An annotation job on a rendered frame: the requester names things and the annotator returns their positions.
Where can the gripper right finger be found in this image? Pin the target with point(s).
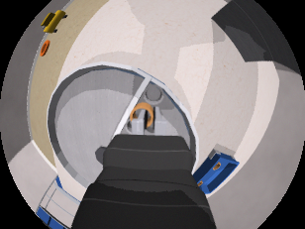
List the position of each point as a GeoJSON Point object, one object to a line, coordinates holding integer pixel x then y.
{"type": "Point", "coordinates": [159, 125]}

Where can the dark grey metal bushing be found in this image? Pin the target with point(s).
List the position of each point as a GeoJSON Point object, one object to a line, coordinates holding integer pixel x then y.
{"type": "Point", "coordinates": [153, 102]}
{"type": "Point", "coordinates": [129, 126]}
{"type": "Point", "coordinates": [149, 129]}

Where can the blue rectangular tray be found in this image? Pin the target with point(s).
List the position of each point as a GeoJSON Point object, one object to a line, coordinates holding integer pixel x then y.
{"type": "Point", "coordinates": [213, 178]}

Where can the grey round turning table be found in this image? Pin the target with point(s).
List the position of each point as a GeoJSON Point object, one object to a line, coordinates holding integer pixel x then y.
{"type": "Point", "coordinates": [87, 106]}

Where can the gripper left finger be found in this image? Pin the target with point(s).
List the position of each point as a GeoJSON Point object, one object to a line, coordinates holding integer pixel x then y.
{"type": "Point", "coordinates": [140, 125]}

